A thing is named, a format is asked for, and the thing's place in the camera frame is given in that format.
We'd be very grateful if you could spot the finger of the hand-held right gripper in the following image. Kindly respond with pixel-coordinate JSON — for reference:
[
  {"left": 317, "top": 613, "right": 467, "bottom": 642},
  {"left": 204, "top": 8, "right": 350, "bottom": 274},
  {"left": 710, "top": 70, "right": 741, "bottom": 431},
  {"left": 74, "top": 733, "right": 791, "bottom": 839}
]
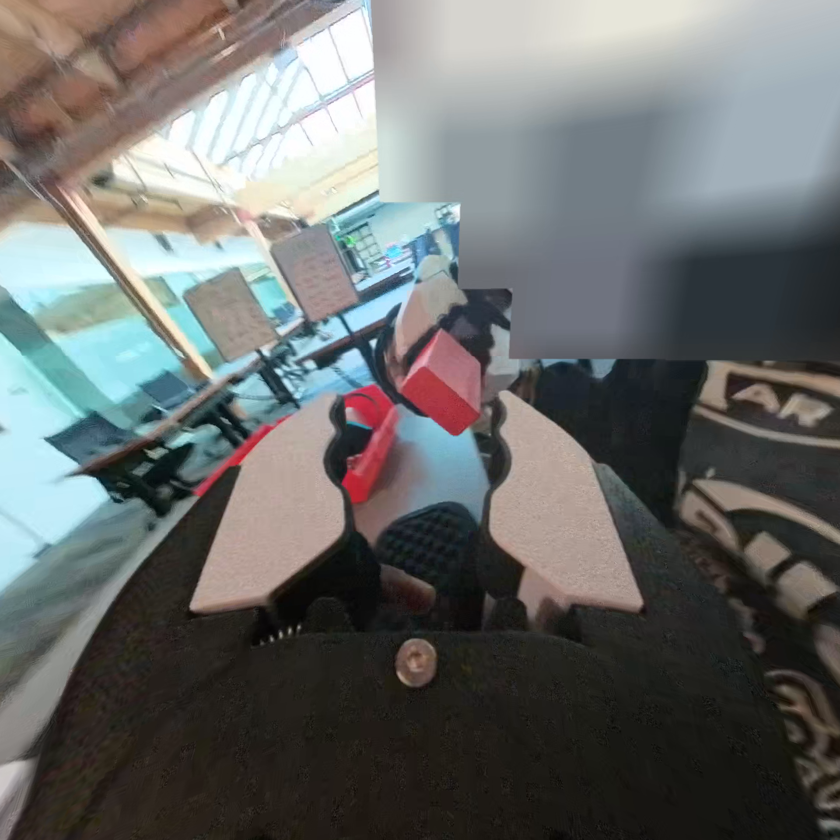
[
  {"left": 394, "top": 272, "right": 468, "bottom": 368},
  {"left": 482, "top": 357, "right": 522, "bottom": 398}
]

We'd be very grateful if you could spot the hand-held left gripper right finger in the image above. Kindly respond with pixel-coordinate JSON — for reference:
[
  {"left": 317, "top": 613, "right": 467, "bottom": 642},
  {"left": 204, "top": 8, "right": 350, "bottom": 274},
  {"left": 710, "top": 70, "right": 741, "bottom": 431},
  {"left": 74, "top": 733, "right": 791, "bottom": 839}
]
[{"left": 482, "top": 390, "right": 645, "bottom": 631}]

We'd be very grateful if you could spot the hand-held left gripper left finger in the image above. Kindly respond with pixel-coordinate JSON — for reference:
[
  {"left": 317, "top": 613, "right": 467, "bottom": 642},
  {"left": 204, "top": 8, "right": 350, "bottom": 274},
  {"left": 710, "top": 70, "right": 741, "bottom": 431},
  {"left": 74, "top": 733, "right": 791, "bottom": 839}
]
[{"left": 189, "top": 394, "right": 358, "bottom": 616}]

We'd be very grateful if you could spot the red rectangular wooden block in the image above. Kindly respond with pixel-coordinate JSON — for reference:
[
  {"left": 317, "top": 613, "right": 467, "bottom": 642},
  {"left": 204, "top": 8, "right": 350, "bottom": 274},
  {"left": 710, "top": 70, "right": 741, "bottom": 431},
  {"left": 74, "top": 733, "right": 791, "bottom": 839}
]
[{"left": 400, "top": 330, "right": 487, "bottom": 436}]

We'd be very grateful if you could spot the grey-topped office desk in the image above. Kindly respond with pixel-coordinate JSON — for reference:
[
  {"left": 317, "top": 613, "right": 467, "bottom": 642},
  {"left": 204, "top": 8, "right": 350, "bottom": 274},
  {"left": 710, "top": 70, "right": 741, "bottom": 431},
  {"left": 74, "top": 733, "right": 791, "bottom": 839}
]
[{"left": 295, "top": 289, "right": 421, "bottom": 368}]

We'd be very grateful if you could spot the whiteboard on black stand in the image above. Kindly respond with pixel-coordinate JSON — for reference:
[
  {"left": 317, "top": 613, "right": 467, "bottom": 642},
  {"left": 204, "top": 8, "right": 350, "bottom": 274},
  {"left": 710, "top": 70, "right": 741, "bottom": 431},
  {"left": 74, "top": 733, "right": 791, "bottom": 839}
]
[
  {"left": 270, "top": 224, "right": 371, "bottom": 368},
  {"left": 184, "top": 268, "right": 293, "bottom": 403}
]

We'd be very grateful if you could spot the red plastic bin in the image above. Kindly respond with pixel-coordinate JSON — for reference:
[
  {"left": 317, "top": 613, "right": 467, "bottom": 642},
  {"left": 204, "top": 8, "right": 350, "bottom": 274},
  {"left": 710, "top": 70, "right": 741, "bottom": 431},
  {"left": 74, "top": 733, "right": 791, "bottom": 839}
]
[{"left": 193, "top": 384, "right": 401, "bottom": 505}]

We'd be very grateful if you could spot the black mesh pad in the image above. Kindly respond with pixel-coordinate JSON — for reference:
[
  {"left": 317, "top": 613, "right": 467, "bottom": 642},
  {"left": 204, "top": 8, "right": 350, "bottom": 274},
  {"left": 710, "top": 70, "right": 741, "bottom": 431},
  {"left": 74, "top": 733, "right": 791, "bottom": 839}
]
[{"left": 374, "top": 502, "right": 483, "bottom": 581}]

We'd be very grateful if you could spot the brown-edged office desk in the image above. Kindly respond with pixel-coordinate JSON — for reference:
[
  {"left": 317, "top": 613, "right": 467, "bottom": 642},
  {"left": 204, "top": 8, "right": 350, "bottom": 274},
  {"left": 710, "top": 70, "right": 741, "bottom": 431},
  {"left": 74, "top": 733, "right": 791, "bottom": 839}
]
[{"left": 66, "top": 367, "right": 263, "bottom": 476}]

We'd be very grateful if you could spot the black office chair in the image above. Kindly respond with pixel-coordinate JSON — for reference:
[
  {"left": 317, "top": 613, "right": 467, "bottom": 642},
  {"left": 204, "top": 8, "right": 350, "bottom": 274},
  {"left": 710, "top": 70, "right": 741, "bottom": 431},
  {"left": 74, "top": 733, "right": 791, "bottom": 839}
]
[
  {"left": 140, "top": 369, "right": 198, "bottom": 411},
  {"left": 46, "top": 410, "right": 198, "bottom": 516}
]

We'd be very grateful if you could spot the black printed sweatshirt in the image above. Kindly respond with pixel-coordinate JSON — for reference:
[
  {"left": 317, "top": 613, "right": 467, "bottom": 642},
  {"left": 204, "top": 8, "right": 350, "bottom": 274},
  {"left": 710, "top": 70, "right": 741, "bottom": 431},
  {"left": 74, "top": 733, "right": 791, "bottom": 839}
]
[{"left": 676, "top": 360, "right": 840, "bottom": 840}]

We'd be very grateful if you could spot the wooden support post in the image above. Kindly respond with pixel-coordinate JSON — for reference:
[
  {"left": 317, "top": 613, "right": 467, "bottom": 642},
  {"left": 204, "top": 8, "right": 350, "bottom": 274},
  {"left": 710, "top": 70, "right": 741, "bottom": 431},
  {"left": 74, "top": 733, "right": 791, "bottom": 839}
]
[{"left": 39, "top": 177, "right": 212, "bottom": 382}]

